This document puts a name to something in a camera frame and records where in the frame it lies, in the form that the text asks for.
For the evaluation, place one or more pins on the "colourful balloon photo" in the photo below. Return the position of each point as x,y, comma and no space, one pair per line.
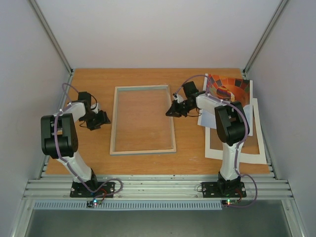
232,89

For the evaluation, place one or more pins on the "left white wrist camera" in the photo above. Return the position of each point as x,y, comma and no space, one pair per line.
95,108

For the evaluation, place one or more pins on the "left aluminium corner post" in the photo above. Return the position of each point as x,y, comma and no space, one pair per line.
40,15

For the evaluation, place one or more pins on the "aluminium corner post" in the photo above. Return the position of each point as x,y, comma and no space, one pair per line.
40,15
265,35

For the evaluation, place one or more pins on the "right small circuit board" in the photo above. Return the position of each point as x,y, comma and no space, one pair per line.
229,202

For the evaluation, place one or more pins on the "right aluminium corner post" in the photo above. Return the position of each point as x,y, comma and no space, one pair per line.
265,35

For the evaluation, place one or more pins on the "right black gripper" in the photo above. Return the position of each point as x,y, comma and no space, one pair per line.
177,108

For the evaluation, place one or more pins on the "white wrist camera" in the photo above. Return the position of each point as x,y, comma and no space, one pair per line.
178,98
95,108

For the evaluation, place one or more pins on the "white mat board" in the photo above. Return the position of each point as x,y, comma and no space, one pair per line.
252,152

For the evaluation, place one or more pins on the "aluminium front rail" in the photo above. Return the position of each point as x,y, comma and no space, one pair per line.
159,187

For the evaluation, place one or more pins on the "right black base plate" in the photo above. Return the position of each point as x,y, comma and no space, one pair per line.
211,190

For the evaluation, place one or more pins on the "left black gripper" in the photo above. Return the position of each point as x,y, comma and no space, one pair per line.
104,119

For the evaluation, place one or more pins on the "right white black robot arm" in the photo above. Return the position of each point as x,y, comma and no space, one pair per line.
232,130

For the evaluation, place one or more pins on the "left small circuit board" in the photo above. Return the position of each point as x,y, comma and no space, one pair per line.
95,203

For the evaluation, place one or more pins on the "teal picture frame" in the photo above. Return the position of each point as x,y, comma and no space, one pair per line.
113,123

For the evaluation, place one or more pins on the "grey slotted cable duct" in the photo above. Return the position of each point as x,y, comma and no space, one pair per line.
128,205

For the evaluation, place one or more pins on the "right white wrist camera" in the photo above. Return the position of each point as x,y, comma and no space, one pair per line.
178,98

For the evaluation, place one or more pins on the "small circuit board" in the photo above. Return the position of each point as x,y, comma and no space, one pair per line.
229,202
95,203

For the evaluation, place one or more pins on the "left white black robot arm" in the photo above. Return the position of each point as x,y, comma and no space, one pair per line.
59,138

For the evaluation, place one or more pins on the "clear acrylic sheet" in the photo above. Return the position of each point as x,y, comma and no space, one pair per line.
143,118

